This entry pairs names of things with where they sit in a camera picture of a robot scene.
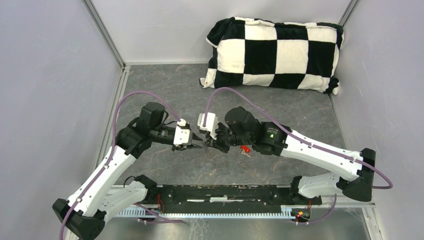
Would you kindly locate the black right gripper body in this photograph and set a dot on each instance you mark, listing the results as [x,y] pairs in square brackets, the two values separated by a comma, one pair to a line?
[225,138]

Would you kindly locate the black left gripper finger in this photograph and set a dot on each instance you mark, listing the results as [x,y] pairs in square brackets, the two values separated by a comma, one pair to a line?
[194,137]
[189,147]

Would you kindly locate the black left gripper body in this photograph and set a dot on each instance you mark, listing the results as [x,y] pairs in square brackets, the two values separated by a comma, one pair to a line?
[174,147]

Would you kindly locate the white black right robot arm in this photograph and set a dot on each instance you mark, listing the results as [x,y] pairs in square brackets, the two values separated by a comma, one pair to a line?
[349,171]

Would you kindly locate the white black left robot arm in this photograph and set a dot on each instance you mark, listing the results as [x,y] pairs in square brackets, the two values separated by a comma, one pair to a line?
[86,212]

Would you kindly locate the red tag key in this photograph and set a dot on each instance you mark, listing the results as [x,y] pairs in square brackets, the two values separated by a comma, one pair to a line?
[245,150]

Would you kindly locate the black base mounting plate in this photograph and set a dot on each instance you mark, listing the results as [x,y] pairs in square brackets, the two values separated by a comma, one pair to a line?
[225,199]

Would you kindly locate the black white checkered pillow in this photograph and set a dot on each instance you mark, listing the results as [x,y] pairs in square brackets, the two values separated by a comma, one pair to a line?
[286,55]

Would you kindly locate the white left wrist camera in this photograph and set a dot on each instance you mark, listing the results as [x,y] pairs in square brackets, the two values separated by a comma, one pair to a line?
[183,134]

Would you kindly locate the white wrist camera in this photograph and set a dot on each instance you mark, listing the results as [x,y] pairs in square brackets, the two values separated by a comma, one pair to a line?
[208,124]
[183,134]

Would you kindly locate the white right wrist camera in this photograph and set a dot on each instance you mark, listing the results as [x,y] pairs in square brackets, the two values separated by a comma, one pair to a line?
[208,124]

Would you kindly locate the white toothed cable duct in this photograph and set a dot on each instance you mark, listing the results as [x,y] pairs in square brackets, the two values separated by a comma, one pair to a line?
[138,212]

